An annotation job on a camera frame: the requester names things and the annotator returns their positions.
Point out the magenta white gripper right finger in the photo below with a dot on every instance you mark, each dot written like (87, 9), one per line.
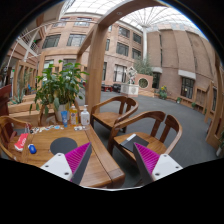
(153, 166)

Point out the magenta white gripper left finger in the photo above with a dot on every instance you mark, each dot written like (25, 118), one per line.
(70, 166)

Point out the round black mouse pad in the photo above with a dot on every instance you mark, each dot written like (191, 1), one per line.
(62, 145)

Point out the blue computer mouse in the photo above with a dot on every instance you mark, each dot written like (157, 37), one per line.
(32, 149)

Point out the black notebook on chair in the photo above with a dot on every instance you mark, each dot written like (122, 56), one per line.
(130, 141)

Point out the near wooden chair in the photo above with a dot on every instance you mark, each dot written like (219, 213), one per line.
(157, 145)

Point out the wooden chair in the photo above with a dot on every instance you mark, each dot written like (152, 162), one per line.
(8, 136)
(108, 119)
(157, 145)

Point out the wooden table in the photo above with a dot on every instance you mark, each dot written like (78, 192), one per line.
(101, 169)

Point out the small items on table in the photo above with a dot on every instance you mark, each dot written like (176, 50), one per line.
(35, 130)

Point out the clear sanitizer pump bottle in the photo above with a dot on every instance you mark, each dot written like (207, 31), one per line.
(85, 117)

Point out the yellow orange bottle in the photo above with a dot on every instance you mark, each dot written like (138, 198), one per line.
(73, 115)

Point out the red rectangular box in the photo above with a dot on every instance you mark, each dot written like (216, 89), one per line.
(19, 145)

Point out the far wooden chair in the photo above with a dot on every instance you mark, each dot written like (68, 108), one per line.
(108, 119)

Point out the left wooden chair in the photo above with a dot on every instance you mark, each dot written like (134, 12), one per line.
(8, 136)

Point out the green potted plant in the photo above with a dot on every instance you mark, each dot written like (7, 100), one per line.
(59, 88)

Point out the wooden pillar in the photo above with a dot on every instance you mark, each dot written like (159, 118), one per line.
(96, 41)

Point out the white statue on pedestal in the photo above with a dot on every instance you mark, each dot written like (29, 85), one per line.
(129, 88)

